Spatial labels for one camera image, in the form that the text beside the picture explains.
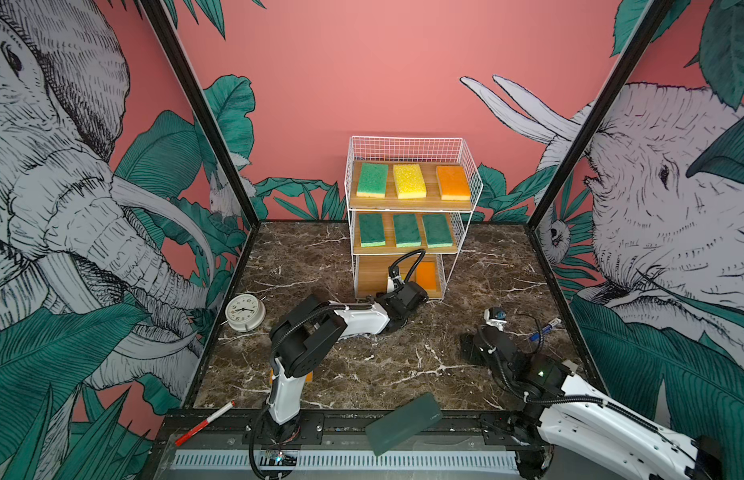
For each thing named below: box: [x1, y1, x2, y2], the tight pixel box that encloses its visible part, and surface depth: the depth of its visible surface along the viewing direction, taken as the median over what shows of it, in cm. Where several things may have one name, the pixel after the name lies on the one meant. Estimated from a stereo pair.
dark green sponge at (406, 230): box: [394, 214, 421, 248], surface depth 85 cm
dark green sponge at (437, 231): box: [423, 214, 453, 249], surface depth 84 cm
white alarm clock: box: [225, 293, 266, 333], surface depth 92 cm
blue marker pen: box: [529, 318, 562, 342], surface depth 93 cm
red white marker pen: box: [175, 400, 236, 447], surface depth 75 cm
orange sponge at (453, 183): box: [436, 166, 471, 201], surface depth 73 cm
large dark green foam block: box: [365, 392, 443, 456], surface depth 76 cm
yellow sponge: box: [393, 164, 427, 199], surface depth 72 cm
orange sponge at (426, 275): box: [416, 262, 437, 290], surface depth 103 cm
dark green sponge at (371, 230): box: [359, 213, 386, 248], surface depth 84 cm
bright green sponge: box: [356, 163, 389, 199], surface depth 72 cm
